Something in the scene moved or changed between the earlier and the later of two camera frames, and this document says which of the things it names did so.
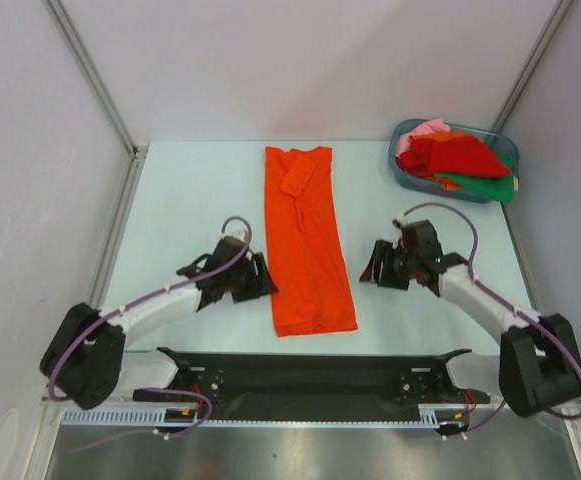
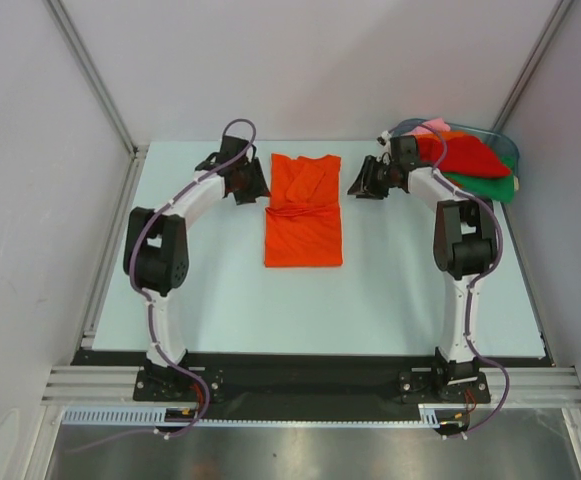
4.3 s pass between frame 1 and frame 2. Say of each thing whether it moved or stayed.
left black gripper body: moved
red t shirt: stayed
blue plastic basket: stayed
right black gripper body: moved
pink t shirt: stayed
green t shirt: stayed
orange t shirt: moved
